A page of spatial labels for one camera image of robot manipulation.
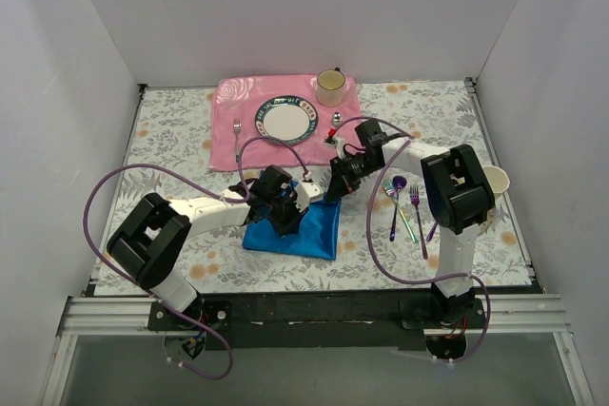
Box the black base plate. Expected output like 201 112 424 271
147 287 494 355

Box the aluminium frame rail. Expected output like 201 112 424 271
38 294 594 405

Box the white plate with patterned rim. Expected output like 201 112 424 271
254 95 319 145

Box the speckled round coaster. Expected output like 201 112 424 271
480 207 497 234

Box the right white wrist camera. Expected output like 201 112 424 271
324 128 346 159

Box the purple cable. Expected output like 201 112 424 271
332 116 491 364
83 136 310 381

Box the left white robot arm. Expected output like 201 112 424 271
107 165 324 330

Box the pale yellow paper cup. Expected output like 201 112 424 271
482 165 511 199

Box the silver fork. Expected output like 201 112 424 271
233 118 242 163

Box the pink satin placemat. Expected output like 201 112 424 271
209 74 362 172

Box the silver spoon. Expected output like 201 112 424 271
331 111 344 130

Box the cream mug with dark rim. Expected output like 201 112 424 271
316 68 346 107

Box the iridescent purple spoon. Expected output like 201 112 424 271
389 175 407 242

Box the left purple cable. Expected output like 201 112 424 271
83 136 310 381

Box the iridescent purple fork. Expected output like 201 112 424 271
409 184 428 260

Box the blue satin napkin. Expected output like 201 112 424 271
243 173 341 261

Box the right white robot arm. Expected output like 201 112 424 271
324 116 495 328

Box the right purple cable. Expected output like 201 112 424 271
332 116 491 364

